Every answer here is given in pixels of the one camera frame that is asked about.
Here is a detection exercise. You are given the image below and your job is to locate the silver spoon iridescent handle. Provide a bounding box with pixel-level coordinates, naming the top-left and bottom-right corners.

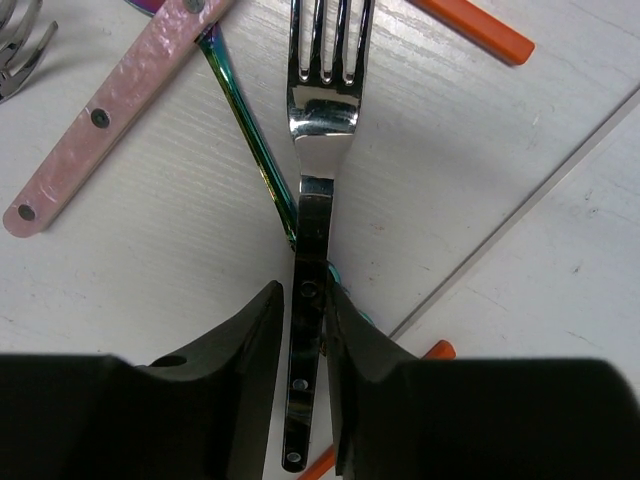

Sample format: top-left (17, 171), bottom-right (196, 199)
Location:
top-left (124, 0), bottom-right (381, 331)

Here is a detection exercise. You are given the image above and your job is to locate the fork with pink handle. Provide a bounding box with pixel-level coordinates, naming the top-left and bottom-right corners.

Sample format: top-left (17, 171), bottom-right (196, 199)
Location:
top-left (0, 0), bottom-right (59, 105)

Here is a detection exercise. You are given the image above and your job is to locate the orange chopstick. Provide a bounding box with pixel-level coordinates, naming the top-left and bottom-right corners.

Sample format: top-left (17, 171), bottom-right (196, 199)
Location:
top-left (289, 339), bottom-right (456, 480)
top-left (411, 0), bottom-right (536, 67)

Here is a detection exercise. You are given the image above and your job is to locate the orange chopstick upper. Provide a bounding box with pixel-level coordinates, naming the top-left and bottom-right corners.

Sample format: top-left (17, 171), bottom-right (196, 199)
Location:
top-left (411, 0), bottom-right (536, 67)

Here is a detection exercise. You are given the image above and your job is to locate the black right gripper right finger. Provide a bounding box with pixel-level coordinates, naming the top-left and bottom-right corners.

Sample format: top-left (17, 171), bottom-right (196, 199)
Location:
top-left (326, 286), bottom-right (639, 479)

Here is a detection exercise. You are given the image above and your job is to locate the gold spoon pink handle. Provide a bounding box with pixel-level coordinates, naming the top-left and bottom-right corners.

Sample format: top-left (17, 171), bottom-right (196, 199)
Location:
top-left (3, 1), bottom-right (233, 238)

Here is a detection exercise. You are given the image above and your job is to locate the orange chopstick lower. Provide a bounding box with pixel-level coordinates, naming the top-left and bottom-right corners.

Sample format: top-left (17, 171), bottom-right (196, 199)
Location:
top-left (289, 339), bottom-right (456, 480)

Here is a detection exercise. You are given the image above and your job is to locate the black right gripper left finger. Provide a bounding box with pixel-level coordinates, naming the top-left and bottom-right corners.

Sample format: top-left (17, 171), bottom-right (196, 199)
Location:
top-left (1, 281), bottom-right (284, 479)

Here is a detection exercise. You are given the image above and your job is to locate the white chopstick short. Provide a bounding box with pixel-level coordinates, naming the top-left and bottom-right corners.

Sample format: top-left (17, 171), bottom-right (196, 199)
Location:
top-left (389, 87), bottom-right (639, 340)

